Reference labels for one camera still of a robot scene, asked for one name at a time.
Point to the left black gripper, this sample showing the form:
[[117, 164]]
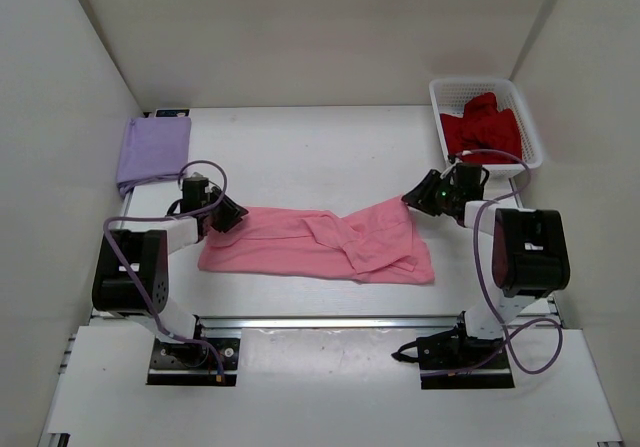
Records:
[[233, 211]]

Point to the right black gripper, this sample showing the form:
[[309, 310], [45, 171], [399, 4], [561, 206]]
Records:
[[423, 197]]

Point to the pink t shirt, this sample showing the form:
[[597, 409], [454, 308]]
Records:
[[379, 244]]

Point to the purple t shirt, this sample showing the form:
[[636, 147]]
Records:
[[153, 149]]

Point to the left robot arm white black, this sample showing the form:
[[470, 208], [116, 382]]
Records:
[[132, 273]]

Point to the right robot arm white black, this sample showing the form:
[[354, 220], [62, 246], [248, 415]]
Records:
[[520, 256]]

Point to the red t shirt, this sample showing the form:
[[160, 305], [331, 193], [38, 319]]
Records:
[[482, 126]]

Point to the white plastic basket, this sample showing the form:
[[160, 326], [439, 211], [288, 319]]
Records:
[[450, 95]]

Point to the aluminium rail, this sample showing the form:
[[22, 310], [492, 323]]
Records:
[[329, 323]]

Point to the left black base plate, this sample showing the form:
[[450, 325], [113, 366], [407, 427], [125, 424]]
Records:
[[173, 364]]

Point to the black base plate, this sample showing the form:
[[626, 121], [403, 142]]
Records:
[[448, 362], [173, 364]]

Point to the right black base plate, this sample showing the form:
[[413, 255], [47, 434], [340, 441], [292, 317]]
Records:
[[448, 362]]

